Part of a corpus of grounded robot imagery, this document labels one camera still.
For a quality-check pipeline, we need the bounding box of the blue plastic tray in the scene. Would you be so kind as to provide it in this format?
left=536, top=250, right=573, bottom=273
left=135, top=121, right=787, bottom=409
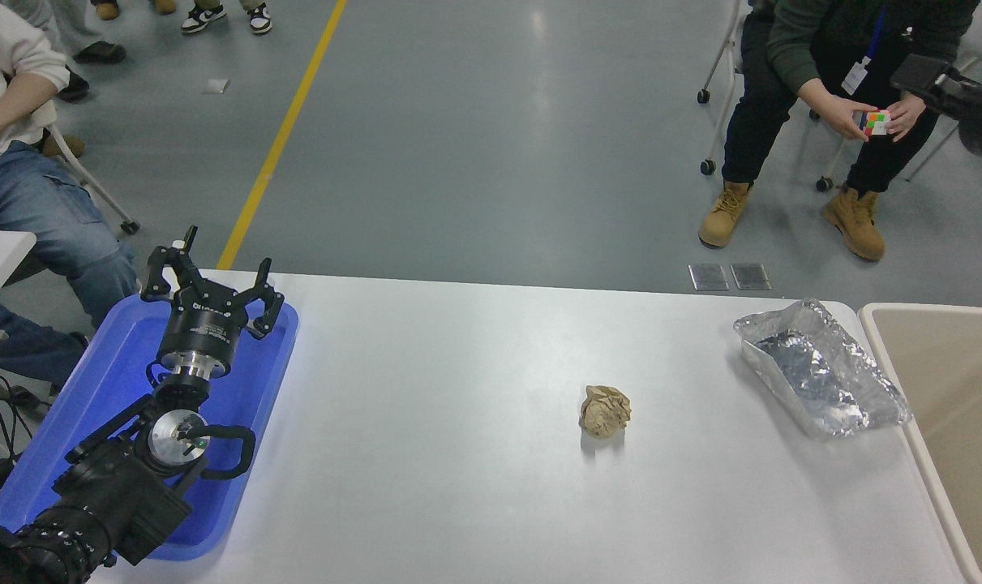
left=0, top=292, right=299, bottom=562

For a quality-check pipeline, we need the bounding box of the crumpled tan paper ball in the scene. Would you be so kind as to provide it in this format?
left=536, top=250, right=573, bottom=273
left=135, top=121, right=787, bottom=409
left=579, top=384, right=633, bottom=440

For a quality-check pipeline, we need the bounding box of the square metal floor plate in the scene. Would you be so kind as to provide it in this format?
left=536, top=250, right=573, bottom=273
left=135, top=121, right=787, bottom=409
left=690, top=264, right=730, bottom=293
left=731, top=264, right=773, bottom=292

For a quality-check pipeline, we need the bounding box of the grey wheeled chair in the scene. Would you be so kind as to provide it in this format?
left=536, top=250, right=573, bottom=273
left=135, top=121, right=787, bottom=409
left=30, top=101, right=140, bottom=237
left=696, top=0, right=852, bottom=194

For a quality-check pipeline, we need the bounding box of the white id badge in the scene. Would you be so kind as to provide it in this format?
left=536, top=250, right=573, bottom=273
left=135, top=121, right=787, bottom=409
left=841, top=57, right=871, bottom=97

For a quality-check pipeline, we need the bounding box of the crumpled silver foil tray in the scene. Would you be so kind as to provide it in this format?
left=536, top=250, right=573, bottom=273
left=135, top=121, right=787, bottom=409
left=733, top=298, right=914, bottom=440

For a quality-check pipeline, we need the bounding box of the person's right hand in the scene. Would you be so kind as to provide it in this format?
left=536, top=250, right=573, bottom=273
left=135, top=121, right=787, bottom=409
left=807, top=88, right=879, bottom=143

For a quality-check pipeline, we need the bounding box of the large pale bin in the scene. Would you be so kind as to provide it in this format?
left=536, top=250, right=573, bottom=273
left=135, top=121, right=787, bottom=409
left=858, top=303, right=982, bottom=584

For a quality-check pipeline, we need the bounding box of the person's left hand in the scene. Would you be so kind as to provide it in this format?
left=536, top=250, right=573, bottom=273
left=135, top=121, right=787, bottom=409
left=884, top=91, right=929, bottom=143

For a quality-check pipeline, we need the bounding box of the person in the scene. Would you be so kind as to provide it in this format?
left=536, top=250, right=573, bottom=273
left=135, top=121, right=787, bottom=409
left=0, top=0, right=139, bottom=389
left=698, top=0, right=982, bottom=263
left=95, top=0, right=178, bottom=21
left=181, top=0, right=273, bottom=36
left=4, top=0, right=127, bottom=102

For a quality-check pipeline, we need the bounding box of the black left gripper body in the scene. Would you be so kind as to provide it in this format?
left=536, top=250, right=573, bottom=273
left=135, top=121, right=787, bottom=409
left=158, top=296, right=248, bottom=359

